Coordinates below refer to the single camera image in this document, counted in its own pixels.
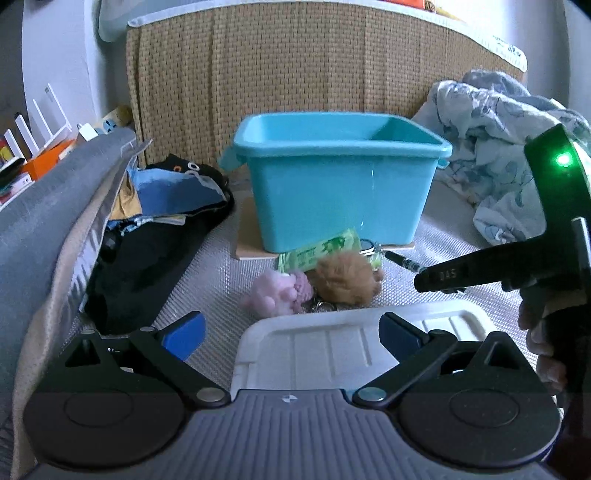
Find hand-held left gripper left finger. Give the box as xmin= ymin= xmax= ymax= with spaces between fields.
xmin=60 ymin=311 xmax=232 ymax=409

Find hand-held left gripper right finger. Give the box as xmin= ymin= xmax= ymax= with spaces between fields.
xmin=353 ymin=311 xmax=536 ymax=409

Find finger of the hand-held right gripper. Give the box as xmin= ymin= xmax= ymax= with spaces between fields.
xmin=413 ymin=233 xmax=552 ymax=294

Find black pen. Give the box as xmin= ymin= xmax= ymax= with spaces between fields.
xmin=383 ymin=250 xmax=423 ymax=274

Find white plastic bin lid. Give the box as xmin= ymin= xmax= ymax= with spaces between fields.
xmin=230 ymin=302 xmax=498 ymax=403

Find teal plastic storage bin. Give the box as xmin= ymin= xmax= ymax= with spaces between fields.
xmin=228 ymin=113 xmax=453 ymax=254

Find person's right hand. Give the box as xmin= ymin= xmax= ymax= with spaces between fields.
xmin=518 ymin=288 xmax=570 ymax=394

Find pale woven bed mat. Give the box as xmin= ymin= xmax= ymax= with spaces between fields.
xmin=60 ymin=175 xmax=555 ymax=402

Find brown fluffy plush toy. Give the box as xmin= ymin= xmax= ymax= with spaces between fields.
xmin=307 ymin=251 xmax=386 ymax=308

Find leaf print blanket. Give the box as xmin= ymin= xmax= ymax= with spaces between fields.
xmin=411 ymin=69 xmax=591 ymax=246

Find pink plush toy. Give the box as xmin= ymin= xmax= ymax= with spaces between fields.
xmin=242 ymin=268 xmax=315 ymax=317

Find green snack packet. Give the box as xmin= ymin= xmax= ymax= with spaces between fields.
xmin=277 ymin=228 xmax=384 ymax=274

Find blue garment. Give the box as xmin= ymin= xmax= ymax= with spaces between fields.
xmin=127 ymin=166 xmax=229 ymax=217

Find yellow garment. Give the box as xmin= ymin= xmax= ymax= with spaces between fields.
xmin=110 ymin=185 xmax=144 ymax=220

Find light blue quilted cover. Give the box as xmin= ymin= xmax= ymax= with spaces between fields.
xmin=127 ymin=0 xmax=528 ymax=72

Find black garment with eyes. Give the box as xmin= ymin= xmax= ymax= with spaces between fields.
xmin=145 ymin=154 xmax=232 ymax=199

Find orange cardboard box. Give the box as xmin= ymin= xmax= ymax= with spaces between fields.
xmin=21 ymin=138 xmax=77 ymax=181

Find white power strip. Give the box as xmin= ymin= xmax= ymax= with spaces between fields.
xmin=76 ymin=106 xmax=134 ymax=140

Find stack of books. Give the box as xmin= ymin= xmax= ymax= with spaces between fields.
xmin=0 ymin=154 xmax=35 ymax=206

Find white router with antennas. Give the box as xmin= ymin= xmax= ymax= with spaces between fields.
xmin=4 ymin=83 xmax=77 ymax=158

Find woven rattan headboard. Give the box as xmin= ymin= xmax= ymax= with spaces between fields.
xmin=126 ymin=0 xmax=529 ymax=168

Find metal key ring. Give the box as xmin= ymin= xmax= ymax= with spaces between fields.
xmin=300 ymin=298 xmax=340 ymax=315

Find grey padded bed rail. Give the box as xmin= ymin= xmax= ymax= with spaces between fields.
xmin=0 ymin=127 xmax=139 ymax=296

